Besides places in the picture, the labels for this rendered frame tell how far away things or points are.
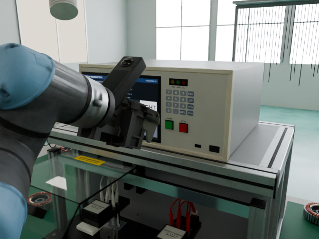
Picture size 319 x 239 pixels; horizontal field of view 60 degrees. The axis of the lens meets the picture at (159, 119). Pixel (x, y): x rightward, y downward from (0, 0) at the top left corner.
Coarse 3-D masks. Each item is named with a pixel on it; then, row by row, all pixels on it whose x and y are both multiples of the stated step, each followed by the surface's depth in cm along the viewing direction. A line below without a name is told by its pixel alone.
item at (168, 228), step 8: (168, 224) 72; (176, 224) 75; (184, 224) 75; (192, 224) 75; (200, 224) 76; (160, 232) 68; (168, 232) 68; (176, 232) 68; (184, 232) 68; (192, 232) 72
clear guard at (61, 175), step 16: (48, 160) 76; (64, 160) 76; (112, 160) 76; (32, 176) 66; (48, 176) 66; (64, 176) 66; (80, 176) 66; (96, 176) 66; (112, 176) 66; (32, 192) 61; (48, 192) 59; (64, 192) 59; (80, 192) 59; (96, 192) 59; (48, 208) 57; (64, 208) 56; (32, 224) 56; (48, 224) 55; (64, 224) 54
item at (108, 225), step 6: (108, 222) 88; (126, 222) 88; (102, 228) 87; (108, 228) 86; (120, 228) 85; (126, 228) 88; (102, 234) 88; (108, 234) 86; (120, 234) 85; (126, 234) 88
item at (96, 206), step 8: (96, 200) 83; (104, 200) 87; (120, 200) 87; (128, 200) 87; (88, 208) 79; (96, 208) 79; (104, 208) 79; (112, 208) 81; (120, 208) 84; (80, 216) 79; (88, 216) 77; (96, 216) 76; (104, 216) 78; (112, 216) 81; (80, 224) 78; (88, 224) 78; (96, 224) 76; (104, 224) 79; (120, 224) 86; (88, 232) 75
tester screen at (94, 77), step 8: (96, 80) 76; (144, 80) 68; (152, 80) 67; (136, 88) 70; (144, 88) 68; (152, 88) 67; (128, 96) 72; (136, 96) 70; (144, 96) 69; (152, 96) 68; (144, 136) 72
